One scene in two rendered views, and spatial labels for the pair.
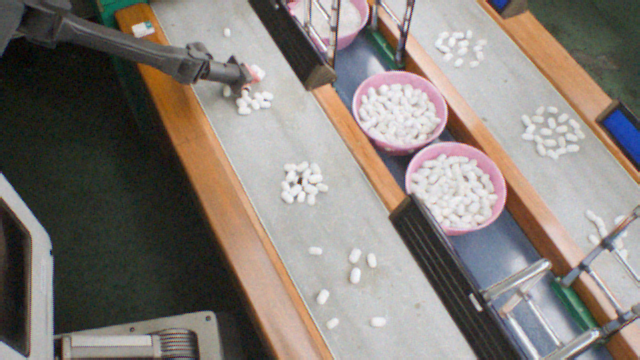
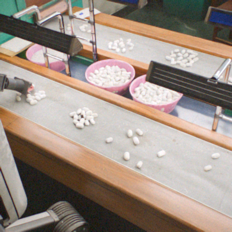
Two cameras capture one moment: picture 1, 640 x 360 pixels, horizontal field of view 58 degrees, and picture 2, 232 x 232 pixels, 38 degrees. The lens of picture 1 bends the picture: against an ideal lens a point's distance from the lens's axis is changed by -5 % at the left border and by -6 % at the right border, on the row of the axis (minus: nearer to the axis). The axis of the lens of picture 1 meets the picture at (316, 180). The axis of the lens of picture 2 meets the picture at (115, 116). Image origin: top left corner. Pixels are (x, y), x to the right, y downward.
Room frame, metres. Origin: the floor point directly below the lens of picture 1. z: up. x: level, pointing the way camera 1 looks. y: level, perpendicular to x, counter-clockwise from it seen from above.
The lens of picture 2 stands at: (-0.33, 0.39, 1.76)
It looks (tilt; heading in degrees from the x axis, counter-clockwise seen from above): 41 degrees down; 336
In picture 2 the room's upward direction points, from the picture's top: 2 degrees counter-clockwise
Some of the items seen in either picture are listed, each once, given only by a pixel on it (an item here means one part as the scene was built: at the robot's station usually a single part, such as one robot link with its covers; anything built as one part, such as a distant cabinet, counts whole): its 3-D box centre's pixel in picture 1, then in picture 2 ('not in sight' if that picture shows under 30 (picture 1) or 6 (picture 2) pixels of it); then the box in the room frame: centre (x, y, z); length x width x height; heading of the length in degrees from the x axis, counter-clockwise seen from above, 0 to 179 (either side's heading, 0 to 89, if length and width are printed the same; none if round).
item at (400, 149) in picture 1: (398, 117); (110, 79); (1.06, -0.22, 0.72); 0.27 x 0.27 x 0.10
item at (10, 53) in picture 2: not in sight; (22, 41); (1.63, 0.12, 0.77); 0.33 x 0.15 x 0.01; 121
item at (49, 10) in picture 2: not in sight; (51, 11); (1.85, -0.15, 0.83); 0.30 x 0.06 x 0.07; 121
